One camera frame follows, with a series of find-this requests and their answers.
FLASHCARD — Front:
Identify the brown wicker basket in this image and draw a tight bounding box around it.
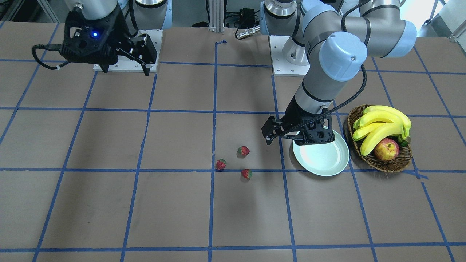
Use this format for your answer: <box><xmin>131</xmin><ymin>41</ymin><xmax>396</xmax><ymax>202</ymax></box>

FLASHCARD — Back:
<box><xmin>343</xmin><ymin>104</ymin><xmax>412</xmax><ymax>173</ymax></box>

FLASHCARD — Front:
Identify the red strawberry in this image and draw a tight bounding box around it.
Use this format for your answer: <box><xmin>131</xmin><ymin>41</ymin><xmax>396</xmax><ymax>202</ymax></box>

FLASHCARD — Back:
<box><xmin>238</xmin><ymin>146</ymin><xmax>250</xmax><ymax>157</ymax></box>
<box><xmin>215</xmin><ymin>159</ymin><xmax>227</xmax><ymax>171</ymax></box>
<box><xmin>240</xmin><ymin>169</ymin><xmax>253</xmax><ymax>179</ymax></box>

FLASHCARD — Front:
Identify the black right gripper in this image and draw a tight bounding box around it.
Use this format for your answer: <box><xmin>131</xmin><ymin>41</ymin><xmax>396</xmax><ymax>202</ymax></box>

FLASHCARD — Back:
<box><xmin>59</xmin><ymin>4</ymin><xmax>158</xmax><ymax>76</ymax></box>

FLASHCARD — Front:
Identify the aluminium frame post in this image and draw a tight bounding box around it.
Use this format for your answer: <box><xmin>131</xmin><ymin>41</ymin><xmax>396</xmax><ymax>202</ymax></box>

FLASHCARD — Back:
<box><xmin>205</xmin><ymin>0</ymin><xmax>226</xmax><ymax>34</ymax></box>

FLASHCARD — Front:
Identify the red yellow apple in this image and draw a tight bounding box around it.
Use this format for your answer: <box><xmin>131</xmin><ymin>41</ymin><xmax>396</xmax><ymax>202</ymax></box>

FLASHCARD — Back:
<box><xmin>373</xmin><ymin>138</ymin><xmax>400</xmax><ymax>161</ymax></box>

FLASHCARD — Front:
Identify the yellow banana bunch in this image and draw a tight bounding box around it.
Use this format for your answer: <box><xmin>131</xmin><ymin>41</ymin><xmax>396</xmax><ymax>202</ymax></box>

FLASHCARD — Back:
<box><xmin>351</xmin><ymin>106</ymin><xmax>412</xmax><ymax>156</ymax></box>

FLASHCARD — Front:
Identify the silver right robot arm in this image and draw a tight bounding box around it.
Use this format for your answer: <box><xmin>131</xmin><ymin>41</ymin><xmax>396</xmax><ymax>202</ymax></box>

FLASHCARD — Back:
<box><xmin>53</xmin><ymin>0</ymin><xmax>173</xmax><ymax>76</ymax></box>

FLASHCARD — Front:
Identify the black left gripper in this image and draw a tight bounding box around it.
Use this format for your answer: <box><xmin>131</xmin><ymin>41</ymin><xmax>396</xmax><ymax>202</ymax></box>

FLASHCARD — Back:
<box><xmin>261</xmin><ymin>98</ymin><xmax>336</xmax><ymax>146</ymax></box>

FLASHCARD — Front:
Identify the pale green round plate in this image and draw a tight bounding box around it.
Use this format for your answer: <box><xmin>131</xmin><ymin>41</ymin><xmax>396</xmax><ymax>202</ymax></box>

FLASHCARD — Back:
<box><xmin>292</xmin><ymin>130</ymin><xmax>350</xmax><ymax>177</ymax></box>

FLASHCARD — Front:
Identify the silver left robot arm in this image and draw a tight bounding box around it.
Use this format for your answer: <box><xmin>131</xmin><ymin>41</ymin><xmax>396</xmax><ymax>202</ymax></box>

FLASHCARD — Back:
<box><xmin>260</xmin><ymin>0</ymin><xmax>417</xmax><ymax>146</ymax></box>

